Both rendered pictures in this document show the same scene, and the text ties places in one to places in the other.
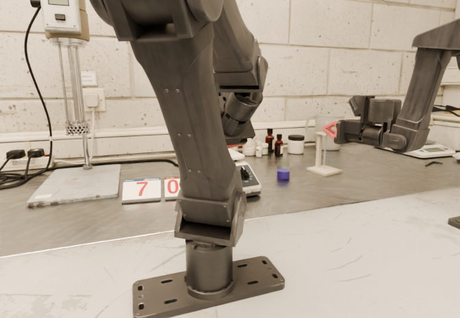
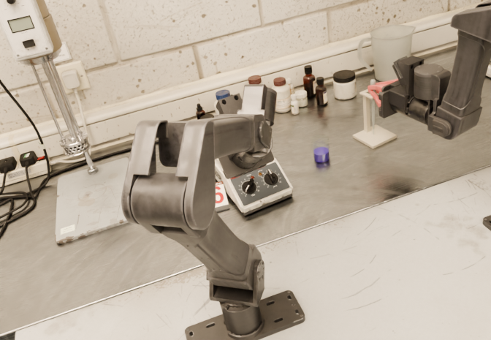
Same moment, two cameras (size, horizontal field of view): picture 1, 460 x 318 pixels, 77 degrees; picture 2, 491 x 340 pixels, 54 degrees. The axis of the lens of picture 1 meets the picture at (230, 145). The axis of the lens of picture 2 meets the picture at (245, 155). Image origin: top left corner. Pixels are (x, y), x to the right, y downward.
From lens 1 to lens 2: 0.46 m
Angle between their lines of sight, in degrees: 21
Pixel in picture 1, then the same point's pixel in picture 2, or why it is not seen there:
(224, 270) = (253, 319)
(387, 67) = not seen: outside the picture
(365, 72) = not seen: outside the picture
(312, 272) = (330, 302)
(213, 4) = (210, 211)
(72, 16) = (41, 38)
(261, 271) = (286, 308)
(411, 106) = (455, 89)
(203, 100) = (214, 243)
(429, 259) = (440, 276)
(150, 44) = (172, 233)
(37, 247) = (93, 297)
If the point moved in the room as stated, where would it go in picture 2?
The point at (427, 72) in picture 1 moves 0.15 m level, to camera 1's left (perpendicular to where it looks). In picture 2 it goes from (470, 55) to (387, 66)
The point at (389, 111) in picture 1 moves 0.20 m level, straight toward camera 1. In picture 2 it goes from (435, 89) to (411, 137)
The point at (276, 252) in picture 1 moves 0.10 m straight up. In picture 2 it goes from (302, 281) to (296, 240)
